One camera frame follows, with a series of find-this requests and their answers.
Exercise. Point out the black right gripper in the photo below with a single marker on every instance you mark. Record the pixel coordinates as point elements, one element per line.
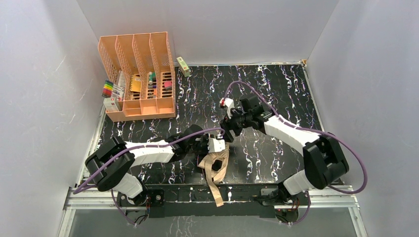
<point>231,123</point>

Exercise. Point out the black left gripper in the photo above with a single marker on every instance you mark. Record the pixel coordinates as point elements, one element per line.
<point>203,149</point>

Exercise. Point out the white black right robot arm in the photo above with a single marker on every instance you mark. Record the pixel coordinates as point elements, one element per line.
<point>323,158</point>

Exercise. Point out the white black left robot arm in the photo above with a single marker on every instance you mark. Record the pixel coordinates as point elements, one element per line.
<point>109,165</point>

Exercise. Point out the pink eraser in organizer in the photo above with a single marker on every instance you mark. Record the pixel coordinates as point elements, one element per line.
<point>167,85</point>

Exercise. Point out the green white small box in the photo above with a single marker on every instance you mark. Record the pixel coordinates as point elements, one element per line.
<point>183,67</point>

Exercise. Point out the yellow notebook in organizer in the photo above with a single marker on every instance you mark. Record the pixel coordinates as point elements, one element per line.
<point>135,84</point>

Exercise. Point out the small white cardboard box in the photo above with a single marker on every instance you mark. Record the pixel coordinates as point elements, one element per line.
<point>111,104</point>

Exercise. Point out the peach plastic desk organizer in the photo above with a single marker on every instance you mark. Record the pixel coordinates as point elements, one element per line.
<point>141,76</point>

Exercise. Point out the colourful marker pen set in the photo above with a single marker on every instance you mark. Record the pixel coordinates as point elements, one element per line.
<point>107,91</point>

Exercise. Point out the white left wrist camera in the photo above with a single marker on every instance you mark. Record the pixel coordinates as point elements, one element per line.
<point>216,145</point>

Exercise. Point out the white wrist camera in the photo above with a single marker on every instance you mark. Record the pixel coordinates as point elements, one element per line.
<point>227,104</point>
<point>216,145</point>

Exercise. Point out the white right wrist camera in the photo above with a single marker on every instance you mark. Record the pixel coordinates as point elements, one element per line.
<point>227,104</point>

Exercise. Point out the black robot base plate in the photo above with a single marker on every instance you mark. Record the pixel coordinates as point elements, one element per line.
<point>161,201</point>

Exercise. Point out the aluminium table edge rail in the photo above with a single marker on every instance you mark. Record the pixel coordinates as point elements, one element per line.
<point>256,161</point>

